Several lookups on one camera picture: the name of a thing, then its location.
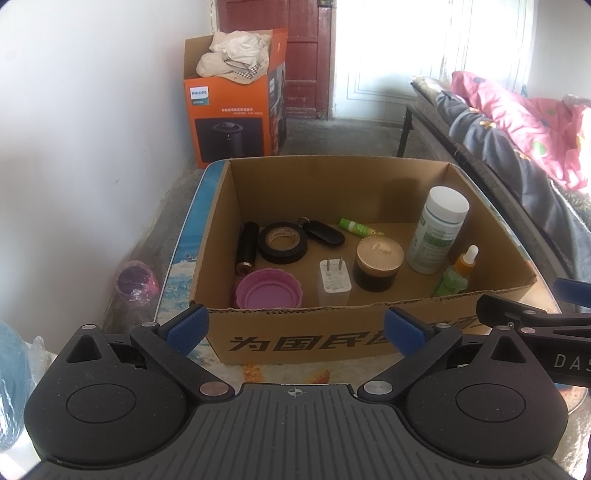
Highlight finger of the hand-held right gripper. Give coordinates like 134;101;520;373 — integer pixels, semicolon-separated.
475;293;557;332
553;277;591;309

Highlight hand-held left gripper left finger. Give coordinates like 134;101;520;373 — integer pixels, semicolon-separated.
65;303;236;400

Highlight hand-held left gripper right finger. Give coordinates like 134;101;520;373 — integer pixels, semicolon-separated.
358;307;525;401

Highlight brown cardboard box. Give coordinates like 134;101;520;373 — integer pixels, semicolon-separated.
190;156;539;365

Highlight green dropper bottle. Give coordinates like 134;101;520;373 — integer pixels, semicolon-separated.
431;246;479;298

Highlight gold lid dark jar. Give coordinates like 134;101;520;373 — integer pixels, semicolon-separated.
354;235;404;292

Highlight white charger plug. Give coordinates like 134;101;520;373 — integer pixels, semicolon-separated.
318;257;352;306

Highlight pink plastic lid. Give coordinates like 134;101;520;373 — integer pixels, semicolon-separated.
235;269;304;309

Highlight black cylinder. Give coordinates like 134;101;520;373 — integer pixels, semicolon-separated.
236;222;258;276

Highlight white plastic bottle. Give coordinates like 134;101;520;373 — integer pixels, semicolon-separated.
407;186;470;275

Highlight black tape roll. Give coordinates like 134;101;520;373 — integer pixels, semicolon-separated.
257;222;308;265

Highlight green tube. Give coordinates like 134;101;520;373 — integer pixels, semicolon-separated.
339;218;384;238

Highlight black key fob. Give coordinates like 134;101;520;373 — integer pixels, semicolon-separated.
298;217;346;246

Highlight purple cup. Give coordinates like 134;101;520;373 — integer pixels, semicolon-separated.
116;260;160;303

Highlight clear plastic bag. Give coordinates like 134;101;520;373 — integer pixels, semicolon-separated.
23;335;47;398

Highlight pink blanket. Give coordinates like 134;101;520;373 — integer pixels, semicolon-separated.
450;70;591;192

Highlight teal object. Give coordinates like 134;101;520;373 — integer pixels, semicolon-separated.
0;318;26;453

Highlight orange appliance box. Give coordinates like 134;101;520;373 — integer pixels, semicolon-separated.
183;28;289;169

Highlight white door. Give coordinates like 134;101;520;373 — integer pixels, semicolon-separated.
335;0;444;125

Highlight beige cloth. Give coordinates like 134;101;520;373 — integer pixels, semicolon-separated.
196;30;273;86

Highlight red door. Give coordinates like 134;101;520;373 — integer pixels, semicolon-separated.
217;0;338;121

